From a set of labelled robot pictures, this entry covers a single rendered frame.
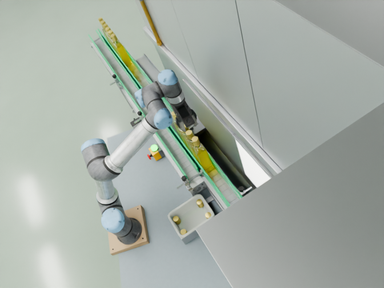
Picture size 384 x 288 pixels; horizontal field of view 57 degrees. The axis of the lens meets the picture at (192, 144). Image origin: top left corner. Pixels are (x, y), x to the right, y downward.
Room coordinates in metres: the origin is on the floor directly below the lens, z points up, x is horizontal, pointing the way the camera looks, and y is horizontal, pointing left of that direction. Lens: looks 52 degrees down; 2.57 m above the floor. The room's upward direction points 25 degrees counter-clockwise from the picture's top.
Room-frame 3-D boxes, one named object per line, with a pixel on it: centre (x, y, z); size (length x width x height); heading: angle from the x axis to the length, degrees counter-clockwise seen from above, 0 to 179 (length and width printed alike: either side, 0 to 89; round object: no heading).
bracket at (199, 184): (1.06, 0.07, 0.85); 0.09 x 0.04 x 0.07; 100
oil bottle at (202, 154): (1.14, -0.02, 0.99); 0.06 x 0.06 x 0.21; 10
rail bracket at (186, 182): (1.06, 0.09, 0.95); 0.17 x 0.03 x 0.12; 100
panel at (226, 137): (0.96, -0.19, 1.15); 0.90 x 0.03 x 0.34; 10
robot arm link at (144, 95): (1.13, 0.08, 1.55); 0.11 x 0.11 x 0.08; 5
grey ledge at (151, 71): (1.87, 0.00, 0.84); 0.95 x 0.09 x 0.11; 10
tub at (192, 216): (0.93, 0.17, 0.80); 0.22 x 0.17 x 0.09; 100
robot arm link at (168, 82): (1.16, -0.02, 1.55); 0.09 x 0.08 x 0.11; 95
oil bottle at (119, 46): (2.32, 0.19, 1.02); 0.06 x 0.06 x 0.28; 10
